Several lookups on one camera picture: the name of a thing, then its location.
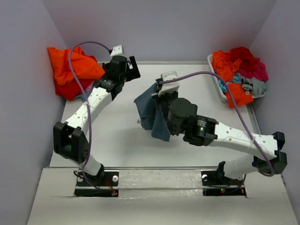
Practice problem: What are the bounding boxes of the red crumpled t shirt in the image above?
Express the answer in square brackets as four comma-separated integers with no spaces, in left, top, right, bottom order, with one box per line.
[230,46,258,72]

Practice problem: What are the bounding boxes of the cyan crumpled t shirt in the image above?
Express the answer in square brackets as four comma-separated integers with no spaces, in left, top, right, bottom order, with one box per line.
[218,80,235,92]

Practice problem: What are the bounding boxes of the light blue folded t shirt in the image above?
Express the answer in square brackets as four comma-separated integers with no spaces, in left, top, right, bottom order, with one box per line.
[74,84,97,102]

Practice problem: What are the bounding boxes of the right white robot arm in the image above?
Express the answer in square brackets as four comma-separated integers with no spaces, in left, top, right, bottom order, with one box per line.
[151,79,287,184]

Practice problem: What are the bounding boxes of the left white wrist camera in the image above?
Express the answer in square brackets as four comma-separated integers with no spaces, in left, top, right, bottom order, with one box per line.
[110,45,125,58]

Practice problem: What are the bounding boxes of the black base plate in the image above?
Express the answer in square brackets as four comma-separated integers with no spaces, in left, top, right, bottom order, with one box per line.
[201,170,247,197]
[73,170,119,197]

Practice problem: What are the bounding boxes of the orange crumpled t shirt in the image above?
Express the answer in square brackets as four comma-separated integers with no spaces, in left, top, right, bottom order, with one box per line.
[211,50,254,106]

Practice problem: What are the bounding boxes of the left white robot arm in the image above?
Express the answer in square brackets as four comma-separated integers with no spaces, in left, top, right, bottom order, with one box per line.
[53,56,141,185]

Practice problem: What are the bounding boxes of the magenta crumpled t shirt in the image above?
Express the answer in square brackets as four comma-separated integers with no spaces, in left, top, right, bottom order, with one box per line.
[243,58,269,82]

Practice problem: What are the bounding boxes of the orange folded t shirt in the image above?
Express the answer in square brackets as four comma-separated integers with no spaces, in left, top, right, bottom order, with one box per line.
[47,46,105,86]

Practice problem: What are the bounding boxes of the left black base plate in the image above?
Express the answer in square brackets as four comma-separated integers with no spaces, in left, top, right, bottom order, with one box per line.
[73,170,119,197]

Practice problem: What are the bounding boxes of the blue-grey t shirt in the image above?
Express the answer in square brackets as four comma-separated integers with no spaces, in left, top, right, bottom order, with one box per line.
[134,83,171,142]

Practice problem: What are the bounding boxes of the grey crumpled t shirt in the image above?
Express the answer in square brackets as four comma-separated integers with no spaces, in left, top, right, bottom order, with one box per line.
[235,72,266,98]

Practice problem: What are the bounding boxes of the red folded t shirt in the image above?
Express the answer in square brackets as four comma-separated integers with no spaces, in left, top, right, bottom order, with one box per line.
[54,79,94,101]

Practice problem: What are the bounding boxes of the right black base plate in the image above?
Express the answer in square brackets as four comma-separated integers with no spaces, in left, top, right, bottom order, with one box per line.
[201,170,247,197]

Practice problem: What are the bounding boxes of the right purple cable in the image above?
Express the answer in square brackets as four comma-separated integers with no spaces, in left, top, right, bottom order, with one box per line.
[157,71,275,194]

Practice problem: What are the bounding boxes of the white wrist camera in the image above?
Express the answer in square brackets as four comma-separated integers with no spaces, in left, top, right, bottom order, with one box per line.
[110,45,125,58]
[157,71,180,97]

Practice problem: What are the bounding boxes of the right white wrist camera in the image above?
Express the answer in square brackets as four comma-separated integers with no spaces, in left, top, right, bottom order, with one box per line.
[157,71,180,97]

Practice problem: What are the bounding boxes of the white perforated plastic basket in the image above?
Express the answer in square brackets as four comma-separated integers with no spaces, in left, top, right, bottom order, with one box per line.
[207,54,227,104]

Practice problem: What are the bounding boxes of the pink folded t shirt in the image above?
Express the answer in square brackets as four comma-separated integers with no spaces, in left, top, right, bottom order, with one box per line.
[85,82,94,92]

